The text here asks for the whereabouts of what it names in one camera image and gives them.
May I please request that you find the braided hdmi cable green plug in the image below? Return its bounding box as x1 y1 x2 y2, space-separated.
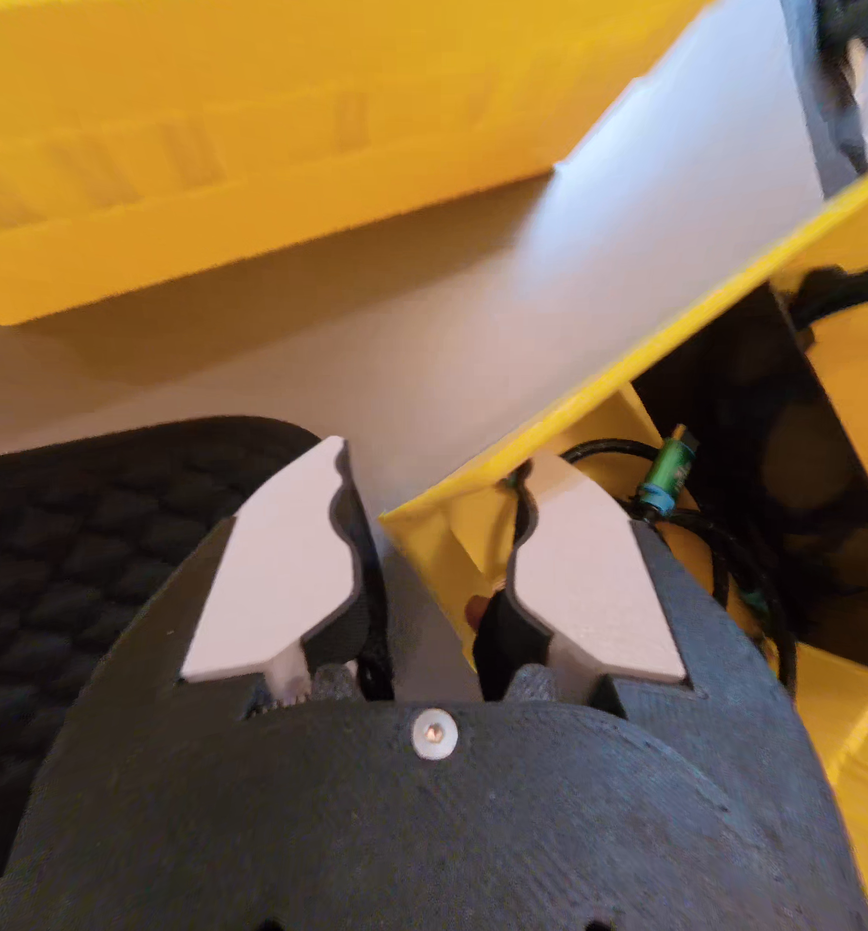
503 425 802 692

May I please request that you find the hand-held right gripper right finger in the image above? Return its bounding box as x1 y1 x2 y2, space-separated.
473 451 689 704

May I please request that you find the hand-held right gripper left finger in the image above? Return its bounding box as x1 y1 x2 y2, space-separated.
179 435 394 702

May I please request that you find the yellow plastic bin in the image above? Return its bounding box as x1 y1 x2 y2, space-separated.
0 0 711 326
379 163 868 931

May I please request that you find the black mesh cushion pad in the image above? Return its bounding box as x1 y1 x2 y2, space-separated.
0 416 387 888

